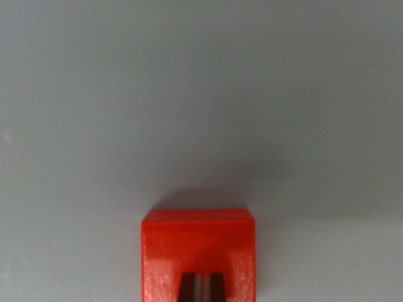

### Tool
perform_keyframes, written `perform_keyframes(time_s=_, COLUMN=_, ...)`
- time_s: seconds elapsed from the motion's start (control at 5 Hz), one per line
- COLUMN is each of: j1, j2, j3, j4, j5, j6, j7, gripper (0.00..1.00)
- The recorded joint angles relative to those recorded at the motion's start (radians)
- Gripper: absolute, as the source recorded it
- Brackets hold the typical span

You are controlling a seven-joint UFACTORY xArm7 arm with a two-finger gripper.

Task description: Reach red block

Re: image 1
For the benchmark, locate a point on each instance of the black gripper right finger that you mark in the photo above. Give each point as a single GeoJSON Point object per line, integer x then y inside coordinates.
{"type": "Point", "coordinates": [217, 287]}

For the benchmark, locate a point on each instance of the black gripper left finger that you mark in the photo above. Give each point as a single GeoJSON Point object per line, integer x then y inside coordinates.
{"type": "Point", "coordinates": [188, 287]}

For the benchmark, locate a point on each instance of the red cube block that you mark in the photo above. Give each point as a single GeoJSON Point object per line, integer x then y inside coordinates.
{"type": "Point", "coordinates": [198, 239]}

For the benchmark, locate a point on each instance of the white plastic tray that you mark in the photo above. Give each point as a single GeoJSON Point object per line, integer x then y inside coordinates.
{"type": "Point", "coordinates": [189, 94]}

